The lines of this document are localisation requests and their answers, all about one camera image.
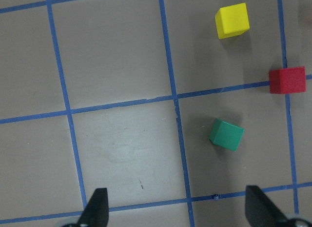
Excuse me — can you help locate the red wooden block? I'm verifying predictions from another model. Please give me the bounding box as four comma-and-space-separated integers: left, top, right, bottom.
269, 66, 307, 94

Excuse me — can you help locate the green wooden block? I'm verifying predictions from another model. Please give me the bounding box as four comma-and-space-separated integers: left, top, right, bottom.
209, 118, 245, 151

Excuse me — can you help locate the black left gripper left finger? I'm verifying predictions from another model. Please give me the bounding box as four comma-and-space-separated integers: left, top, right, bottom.
76, 188, 109, 227

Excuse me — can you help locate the yellow wooden block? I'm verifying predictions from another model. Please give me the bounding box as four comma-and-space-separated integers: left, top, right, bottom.
215, 3, 250, 40

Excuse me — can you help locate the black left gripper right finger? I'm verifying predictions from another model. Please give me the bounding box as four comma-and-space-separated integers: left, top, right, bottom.
245, 186, 288, 227

